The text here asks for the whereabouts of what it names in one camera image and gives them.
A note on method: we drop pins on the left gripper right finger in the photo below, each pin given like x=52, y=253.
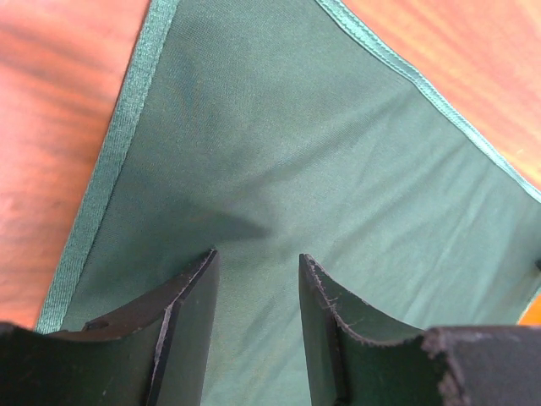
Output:
x=358, y=355

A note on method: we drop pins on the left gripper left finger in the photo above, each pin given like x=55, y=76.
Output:
x=150, y=351

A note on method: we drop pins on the dark green cloth napkin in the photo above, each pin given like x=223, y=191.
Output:
x=268, y=129

